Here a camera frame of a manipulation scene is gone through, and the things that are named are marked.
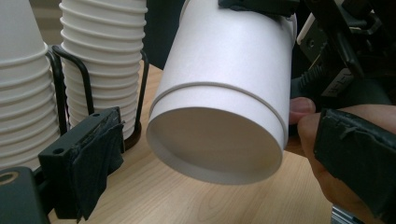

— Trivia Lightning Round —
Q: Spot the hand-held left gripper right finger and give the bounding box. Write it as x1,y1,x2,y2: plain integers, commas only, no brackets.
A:
312,107,396,224

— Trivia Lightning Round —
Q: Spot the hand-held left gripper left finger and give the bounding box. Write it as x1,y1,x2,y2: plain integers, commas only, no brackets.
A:
37,106,125,222

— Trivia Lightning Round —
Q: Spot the white paper cup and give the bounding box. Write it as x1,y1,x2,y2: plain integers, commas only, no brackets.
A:
146,0,298,186

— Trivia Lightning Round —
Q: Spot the black wire cup rack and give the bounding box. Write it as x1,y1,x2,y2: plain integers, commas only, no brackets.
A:
46,44,151,152

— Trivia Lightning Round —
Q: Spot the tall stack of cups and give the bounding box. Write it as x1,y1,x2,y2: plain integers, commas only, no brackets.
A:
59,0,149,140

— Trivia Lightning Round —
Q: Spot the short stack of cups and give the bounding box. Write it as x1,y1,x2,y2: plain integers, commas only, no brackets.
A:
0,0,63,172

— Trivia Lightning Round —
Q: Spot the long aluminium frame rail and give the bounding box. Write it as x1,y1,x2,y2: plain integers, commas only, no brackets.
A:
330,204,368,224

